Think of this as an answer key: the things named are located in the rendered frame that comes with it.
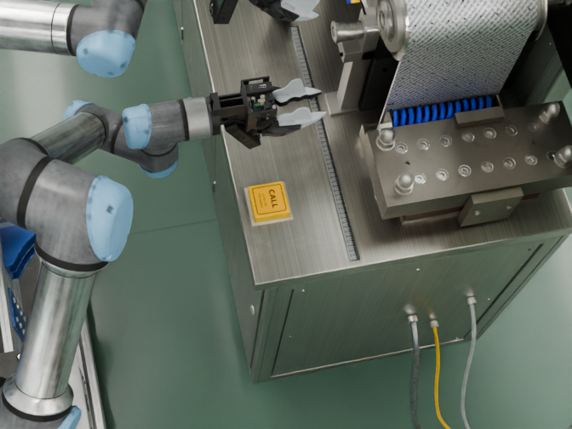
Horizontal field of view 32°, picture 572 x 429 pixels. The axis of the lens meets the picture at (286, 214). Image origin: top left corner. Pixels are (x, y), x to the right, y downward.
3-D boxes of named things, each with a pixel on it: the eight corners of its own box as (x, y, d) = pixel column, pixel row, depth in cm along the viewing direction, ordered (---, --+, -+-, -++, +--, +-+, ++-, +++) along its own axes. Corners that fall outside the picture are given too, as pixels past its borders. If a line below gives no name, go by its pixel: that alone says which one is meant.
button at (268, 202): (247, 191, 200) (248, 185, 198) (282, 185, 201) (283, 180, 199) (254, 223, 198) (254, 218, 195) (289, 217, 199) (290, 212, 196)
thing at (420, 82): (382, 111, 196) (399, 60, 179) (497, 93, 199) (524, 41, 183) (383, 113, 196) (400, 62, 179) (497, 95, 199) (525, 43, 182)
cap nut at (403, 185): (391, 179, 189) (395, 168, 185) (409, 176, 190) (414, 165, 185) (396, 197, 188) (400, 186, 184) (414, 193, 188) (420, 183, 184)
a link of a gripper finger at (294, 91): (324, 80, 183) (277, 94, 181) (320, 96, 189) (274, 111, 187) (317, 65, 184) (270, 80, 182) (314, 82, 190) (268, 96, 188)
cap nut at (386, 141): (374, 135, 192) (377, 124, 188) (391, 133, 193) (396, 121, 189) (378, 152, 191) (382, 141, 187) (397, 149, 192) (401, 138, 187)
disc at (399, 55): (375, 8, 186) (389, -43, 173) (378, 8, 186) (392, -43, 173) (396, 77, 181) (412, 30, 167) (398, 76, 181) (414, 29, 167)
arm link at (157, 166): (132, 133, 197) (128, 105, 187) (185, 153, 196) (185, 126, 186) (115, 166, 194) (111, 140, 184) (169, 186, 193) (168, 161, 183)
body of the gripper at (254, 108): (282, 111, 178) (214, 121, 176) (278, 134, 186) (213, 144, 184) (272, 73, 181) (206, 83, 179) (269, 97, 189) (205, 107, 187)
